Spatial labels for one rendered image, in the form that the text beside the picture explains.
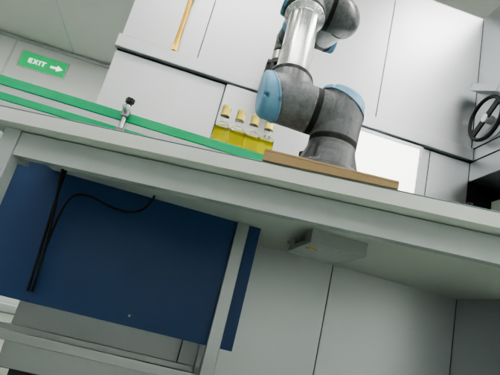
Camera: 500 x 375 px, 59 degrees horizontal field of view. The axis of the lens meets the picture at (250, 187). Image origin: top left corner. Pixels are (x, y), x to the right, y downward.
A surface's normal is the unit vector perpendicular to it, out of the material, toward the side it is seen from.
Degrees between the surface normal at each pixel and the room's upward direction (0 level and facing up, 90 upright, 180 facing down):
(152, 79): 90
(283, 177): 90
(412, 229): 90
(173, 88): 90
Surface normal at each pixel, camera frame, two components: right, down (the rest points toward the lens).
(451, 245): -0.03, -0.30
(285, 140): 0.20, -0.25
